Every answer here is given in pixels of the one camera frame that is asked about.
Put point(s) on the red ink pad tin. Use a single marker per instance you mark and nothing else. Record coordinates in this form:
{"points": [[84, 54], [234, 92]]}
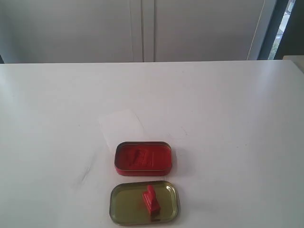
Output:
{"points": [[143, 159]]}

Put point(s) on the red rubber stamp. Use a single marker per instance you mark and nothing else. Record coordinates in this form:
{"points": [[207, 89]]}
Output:
{"points": [[151, 202]]}

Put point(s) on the white paper sheet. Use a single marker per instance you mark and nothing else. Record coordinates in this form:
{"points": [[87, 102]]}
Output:
{"points": [[121, 126]]}

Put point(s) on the gold tin lid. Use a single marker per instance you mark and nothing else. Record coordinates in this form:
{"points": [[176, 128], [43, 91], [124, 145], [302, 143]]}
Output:
{"points": [[127, 206]]}

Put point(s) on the white cabinet doors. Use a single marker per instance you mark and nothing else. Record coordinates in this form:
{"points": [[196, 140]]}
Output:
{"points": [[85, 31]]}

